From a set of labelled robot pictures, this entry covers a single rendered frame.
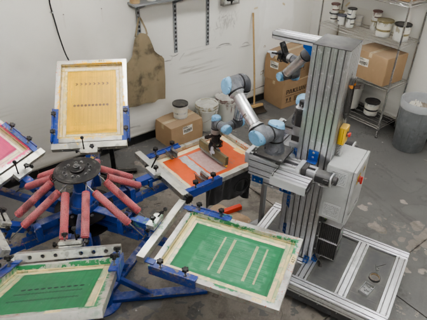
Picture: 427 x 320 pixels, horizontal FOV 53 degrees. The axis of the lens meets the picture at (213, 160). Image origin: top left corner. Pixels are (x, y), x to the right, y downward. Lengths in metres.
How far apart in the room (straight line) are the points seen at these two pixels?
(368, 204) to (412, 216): 0.43
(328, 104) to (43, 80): 2.99
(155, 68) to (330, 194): 2.88
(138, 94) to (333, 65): 2.94
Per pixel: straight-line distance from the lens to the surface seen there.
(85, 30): 4.84
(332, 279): 3.71
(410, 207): 5.03
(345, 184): 3.14
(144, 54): 5.17
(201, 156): 3.57
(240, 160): 3.54
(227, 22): 5.84
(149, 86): 5.32
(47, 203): 2.86
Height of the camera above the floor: 2.91
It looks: 34 degrees down
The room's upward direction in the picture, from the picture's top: 1 degrees clockwise
